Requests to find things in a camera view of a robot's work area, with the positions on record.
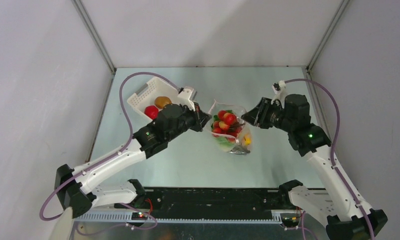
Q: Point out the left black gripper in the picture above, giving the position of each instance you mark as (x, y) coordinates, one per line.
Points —
(203, 117)

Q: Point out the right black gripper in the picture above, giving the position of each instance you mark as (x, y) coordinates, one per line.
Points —
(262, 113)

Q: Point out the yellow toy lemon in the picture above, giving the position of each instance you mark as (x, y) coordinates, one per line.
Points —
(246, 140)

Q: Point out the green toy lettuce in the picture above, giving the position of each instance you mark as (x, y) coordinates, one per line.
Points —
(226, 144)

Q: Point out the clear zip top bag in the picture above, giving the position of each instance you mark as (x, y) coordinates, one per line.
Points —
(236, 131)

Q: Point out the grey toy fish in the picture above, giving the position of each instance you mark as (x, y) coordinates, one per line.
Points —
(239, 150)

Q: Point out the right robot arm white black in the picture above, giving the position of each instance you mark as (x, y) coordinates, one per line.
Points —
(344, 213)

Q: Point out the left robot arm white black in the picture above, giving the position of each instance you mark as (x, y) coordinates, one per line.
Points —
(80, 188)

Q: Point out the brown toy potato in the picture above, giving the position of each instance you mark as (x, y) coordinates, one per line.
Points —
(161, 101)

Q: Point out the red toy apple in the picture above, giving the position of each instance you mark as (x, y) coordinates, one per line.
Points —
(151, 111)

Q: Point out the white perforated plastic basket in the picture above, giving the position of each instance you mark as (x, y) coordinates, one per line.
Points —
(147, 94)

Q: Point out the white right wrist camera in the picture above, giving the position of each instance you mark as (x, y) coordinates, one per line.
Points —
(279, 89)

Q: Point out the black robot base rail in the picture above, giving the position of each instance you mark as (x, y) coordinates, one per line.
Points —
(215, 203)

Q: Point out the grey slotted cable duct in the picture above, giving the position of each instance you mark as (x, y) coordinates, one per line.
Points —
(127, 217)

